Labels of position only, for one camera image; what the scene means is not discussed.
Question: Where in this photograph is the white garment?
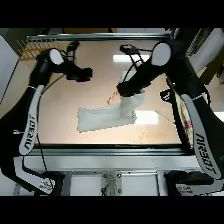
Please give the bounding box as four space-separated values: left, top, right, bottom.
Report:
76 92 146 134

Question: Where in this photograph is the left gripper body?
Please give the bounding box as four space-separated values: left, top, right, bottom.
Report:
65 66 94 84

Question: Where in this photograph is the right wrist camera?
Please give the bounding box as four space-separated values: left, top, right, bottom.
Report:
119 44 138 57

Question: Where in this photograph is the silver frame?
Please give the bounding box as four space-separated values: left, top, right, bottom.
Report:
13 32 214 197

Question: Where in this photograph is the black cable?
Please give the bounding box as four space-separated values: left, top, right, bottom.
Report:
34 74 66 174

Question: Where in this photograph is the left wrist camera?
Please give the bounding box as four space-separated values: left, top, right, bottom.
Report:
65 40 81 57

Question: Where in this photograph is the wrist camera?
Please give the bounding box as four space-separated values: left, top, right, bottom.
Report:
65 40 81 57
119 44 138 57

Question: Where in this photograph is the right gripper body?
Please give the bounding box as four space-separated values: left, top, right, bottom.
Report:
116 79 146 98

